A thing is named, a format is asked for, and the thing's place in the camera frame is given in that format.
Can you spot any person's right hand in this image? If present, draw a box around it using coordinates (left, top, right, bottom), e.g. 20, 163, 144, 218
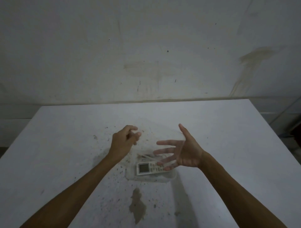
154, 124, 204, 171

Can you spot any person's left hand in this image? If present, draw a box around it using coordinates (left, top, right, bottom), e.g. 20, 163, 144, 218
109, 125, 142, 162

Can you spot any person's right forearm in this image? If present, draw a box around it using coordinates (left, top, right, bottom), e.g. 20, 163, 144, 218
197, 151, 289, 228

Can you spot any person's left forearm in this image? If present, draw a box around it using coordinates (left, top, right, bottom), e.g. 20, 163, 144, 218
21, 154, 123, 228

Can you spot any clear plastic container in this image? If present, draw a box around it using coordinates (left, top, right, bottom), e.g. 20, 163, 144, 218
126, 135, 178, 183

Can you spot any white remote control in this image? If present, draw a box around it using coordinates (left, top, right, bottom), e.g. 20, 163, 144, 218
136, 161, 170, 176

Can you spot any dark furniture piece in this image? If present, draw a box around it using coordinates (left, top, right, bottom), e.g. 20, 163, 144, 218
290, 113, 301, 165

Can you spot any white cable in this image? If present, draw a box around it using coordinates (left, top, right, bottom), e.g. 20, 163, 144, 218
137, 153, 168, 161

